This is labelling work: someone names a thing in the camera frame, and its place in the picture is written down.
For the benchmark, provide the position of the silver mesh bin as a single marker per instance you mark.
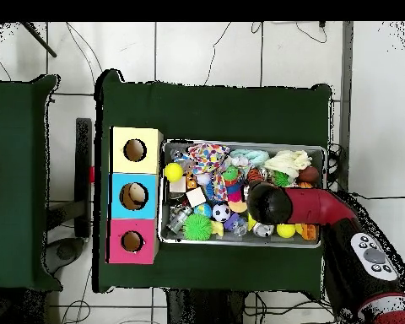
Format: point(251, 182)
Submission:
point(229, 239)

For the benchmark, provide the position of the black stand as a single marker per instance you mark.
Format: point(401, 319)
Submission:
point(83, 152)

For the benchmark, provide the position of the small yellow ball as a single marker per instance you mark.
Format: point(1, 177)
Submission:
point(286, 231)

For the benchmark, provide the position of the green-headed spiky caterpillar toy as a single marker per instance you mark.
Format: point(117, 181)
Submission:
point(230, 172)

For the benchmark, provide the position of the large green spiky ball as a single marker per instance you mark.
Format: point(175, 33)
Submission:
point(197, 227)

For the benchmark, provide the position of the dark green tablecloth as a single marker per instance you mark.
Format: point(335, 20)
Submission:
point(206, 111)

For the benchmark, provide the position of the large yellow ball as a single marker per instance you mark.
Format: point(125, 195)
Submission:
point(173, 172)

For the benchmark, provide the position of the blue globe ball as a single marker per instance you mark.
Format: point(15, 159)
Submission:
point(203, 210)

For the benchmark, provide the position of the polka dot cloth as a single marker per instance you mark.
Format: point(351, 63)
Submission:
point(207, 157)

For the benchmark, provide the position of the wooden cube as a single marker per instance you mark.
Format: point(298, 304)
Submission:
point(195, 197)

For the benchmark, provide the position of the cream knitted cloth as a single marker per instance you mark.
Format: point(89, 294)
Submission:
point(287, 161)

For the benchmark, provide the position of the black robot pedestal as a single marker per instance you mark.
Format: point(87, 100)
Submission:
point(202, 307)

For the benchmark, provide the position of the black rod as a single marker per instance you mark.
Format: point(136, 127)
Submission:
point(40, 40)

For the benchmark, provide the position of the light teal knitted cloth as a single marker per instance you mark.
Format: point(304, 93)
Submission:
point(253, 156)

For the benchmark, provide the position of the green-covered side table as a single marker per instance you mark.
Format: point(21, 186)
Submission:
point(13, 185)

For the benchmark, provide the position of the orange striped tiger plush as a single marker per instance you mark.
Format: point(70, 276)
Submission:
point(254, 173)

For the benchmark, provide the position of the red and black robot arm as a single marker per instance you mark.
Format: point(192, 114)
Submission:
point(317, 206)

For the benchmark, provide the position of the wooden box with three holes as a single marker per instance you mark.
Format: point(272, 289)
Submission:
point(118, 162)

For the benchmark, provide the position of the small soccer ball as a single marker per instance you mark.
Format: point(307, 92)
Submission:
point(221, 212)

